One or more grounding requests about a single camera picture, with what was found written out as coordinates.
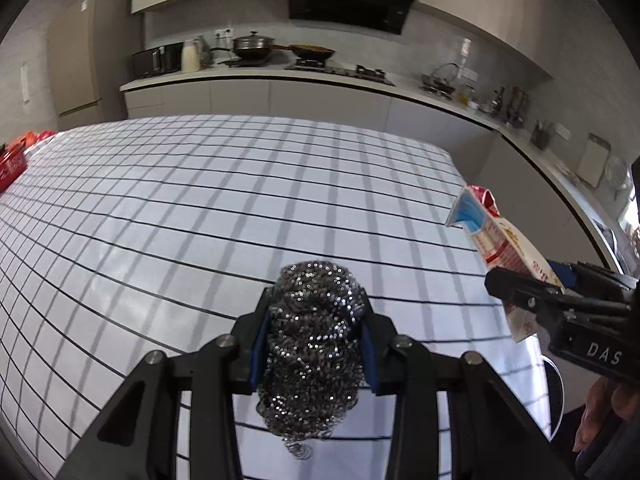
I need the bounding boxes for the knife block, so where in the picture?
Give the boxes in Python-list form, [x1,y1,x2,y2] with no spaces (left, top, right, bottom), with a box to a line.
[529,120,553,151]

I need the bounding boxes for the red white snack carton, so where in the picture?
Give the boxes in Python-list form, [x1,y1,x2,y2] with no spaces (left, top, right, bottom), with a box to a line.
[446,185,564,342]

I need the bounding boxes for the dark sauce bottle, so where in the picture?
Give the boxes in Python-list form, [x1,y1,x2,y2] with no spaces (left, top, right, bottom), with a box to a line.
[489,87,504,117]

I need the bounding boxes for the black pot with lid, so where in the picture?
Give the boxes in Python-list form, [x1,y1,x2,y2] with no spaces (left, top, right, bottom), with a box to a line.
[209,30,288,67]

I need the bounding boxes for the beige refrigerator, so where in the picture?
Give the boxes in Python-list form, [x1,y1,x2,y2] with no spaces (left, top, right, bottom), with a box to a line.
[48,0,142,130]

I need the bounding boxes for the metal kettle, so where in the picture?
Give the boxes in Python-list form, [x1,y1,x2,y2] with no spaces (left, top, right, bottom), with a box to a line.
[421,62,460,98]

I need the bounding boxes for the white thermos jug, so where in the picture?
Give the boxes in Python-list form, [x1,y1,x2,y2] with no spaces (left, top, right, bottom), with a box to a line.
[181,40,201,74]

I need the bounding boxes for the lower kitchen cabinets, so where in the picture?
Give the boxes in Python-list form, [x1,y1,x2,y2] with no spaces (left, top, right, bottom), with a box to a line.
[120,68,619,269]

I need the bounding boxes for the black gas stove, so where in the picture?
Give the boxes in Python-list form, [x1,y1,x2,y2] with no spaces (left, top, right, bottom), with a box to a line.
[286,58,394,87]

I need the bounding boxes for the white cutting board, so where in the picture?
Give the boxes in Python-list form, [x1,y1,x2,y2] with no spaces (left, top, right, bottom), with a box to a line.
[576,133,611,188]

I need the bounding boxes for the steel wool scrubber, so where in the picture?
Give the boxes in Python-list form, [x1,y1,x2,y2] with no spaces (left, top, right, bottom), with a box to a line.
[256,260,366,460]

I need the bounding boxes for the black microwave oven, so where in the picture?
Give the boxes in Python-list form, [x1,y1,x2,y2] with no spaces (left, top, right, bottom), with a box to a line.
[131,42,183,79]

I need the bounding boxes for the utensil holder with utensils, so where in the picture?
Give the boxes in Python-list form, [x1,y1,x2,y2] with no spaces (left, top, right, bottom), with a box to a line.
[506,86,529,129]

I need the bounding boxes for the round metal strainer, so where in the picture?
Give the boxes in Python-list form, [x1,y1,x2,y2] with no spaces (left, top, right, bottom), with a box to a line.
[604,155,632,192]

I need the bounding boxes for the right hand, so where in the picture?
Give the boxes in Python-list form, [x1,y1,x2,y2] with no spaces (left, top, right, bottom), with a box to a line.
[573,377,640,452]

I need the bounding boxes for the black wok pan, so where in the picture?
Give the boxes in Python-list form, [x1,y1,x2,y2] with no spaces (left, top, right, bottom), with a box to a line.
[288,44,335,63]

